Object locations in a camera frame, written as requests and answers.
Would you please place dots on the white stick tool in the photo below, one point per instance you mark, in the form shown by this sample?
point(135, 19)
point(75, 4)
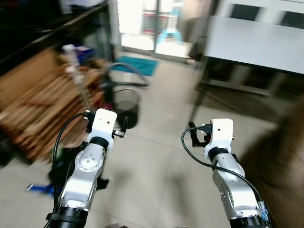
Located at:
point(75, 71)

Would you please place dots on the grey table with dark frame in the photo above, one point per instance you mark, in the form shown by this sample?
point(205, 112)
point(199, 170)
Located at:
point(256, 42)

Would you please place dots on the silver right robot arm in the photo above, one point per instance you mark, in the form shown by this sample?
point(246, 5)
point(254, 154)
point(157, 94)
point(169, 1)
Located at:
point(232, 185)

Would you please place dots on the small blue floor object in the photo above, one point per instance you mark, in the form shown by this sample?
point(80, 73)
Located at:
point(40, 188)

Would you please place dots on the blue box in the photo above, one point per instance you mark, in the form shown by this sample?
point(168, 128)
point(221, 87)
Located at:
point(86, 53)

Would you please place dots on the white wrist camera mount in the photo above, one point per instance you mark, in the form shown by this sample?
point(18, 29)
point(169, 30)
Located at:
point(221, 134)
point(103, 124)

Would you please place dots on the black desk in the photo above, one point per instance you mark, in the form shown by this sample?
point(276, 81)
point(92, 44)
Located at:
point(33, 23)

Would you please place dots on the black cloth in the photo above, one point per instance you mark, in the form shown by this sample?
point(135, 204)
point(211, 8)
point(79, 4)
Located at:
point(102, 183)

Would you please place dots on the brown pillow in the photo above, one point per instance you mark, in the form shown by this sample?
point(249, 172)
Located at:
point(280, 166)

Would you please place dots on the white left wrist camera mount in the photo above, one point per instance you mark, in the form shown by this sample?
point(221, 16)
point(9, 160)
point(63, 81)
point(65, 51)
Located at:
point(103, 124)

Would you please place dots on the stack of wooden slats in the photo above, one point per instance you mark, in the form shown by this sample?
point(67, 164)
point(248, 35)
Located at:
point(38, 104)

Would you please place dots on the black mesh waste bin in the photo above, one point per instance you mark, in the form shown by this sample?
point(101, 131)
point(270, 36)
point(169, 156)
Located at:
point(127, 108)

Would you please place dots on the teal floor mat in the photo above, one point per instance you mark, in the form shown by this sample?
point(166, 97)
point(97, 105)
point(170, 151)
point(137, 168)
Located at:
point(137, 66)

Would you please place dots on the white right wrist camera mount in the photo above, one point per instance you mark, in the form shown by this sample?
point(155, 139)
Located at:
point(221, 134)

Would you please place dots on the glass door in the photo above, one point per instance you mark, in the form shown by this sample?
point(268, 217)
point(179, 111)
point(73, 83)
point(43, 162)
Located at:
point(156, 23)

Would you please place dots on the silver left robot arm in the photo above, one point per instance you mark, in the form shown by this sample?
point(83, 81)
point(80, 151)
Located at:
point(85, 166)

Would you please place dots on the light blue plastic stool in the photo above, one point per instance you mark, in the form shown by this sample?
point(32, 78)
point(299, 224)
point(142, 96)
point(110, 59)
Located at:
point(171, 36)

